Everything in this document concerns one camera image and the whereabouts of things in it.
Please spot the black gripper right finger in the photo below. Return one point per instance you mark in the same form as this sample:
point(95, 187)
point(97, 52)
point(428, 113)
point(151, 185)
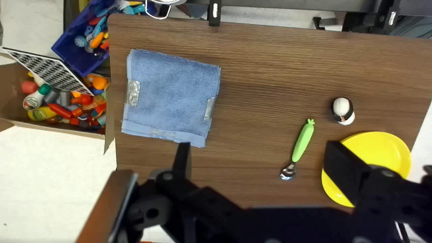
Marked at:
point(346, 170)

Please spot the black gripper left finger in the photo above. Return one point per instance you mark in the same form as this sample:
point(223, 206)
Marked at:
point(182, 156)

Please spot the black and white ball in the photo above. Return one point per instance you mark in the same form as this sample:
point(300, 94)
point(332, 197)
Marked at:
point(343, 108)

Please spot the yellow plastic plate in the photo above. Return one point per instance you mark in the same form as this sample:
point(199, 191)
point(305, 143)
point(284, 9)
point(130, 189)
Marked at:
point(382, 149)

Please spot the blue folded towel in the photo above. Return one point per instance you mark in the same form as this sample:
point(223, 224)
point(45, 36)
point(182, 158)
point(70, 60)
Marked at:
point(170, 98)

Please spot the orange toy piece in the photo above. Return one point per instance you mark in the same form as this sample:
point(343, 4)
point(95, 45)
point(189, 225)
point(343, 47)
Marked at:
point(99, 81)

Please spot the red toy piece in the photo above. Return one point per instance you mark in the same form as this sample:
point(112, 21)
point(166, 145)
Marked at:
point(58, 109)

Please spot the blue plastic toy bin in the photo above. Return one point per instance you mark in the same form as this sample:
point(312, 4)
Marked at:
point(76, 58)

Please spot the white toy bottle green cap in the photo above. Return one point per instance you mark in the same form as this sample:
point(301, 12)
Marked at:
point(34, 101)

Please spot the black white striped sheet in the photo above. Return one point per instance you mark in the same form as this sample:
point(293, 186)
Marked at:
point(49, 68)

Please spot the open brown cardboard box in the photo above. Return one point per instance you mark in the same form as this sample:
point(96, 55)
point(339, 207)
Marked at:
point(8, 89)

